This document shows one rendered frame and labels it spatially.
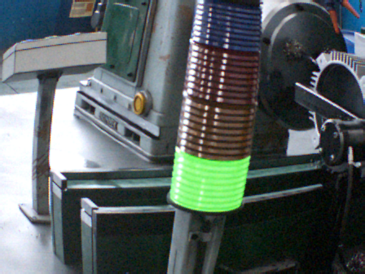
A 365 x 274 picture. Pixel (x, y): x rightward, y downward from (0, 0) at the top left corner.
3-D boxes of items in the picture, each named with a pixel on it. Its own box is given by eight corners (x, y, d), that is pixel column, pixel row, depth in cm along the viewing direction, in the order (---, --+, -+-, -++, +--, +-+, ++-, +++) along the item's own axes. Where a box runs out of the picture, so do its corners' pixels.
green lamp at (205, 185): (217, 188, 87) (225, 137, 86) (253, 209, 82) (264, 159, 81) (155, 193, 84) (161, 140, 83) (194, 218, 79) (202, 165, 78)
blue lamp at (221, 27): (235, 37, 83) (238, -3, 82) (274, 55, 79) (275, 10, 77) (176, 35, 80) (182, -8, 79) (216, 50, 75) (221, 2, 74)
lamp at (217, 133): (225, 137, 86) (230, 85, 85) (264, 159, 81) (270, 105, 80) (161, 140, 83) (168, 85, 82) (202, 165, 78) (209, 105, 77)
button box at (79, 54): (85, 73, 136) (86, 41, 136) (107, 64, 130) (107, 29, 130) (1, 83, 127) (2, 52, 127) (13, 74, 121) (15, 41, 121)
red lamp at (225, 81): (230, 85, 85) (235, 37, 83) (270, 105, 80) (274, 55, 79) (168, 85, 82) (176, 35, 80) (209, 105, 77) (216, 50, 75)
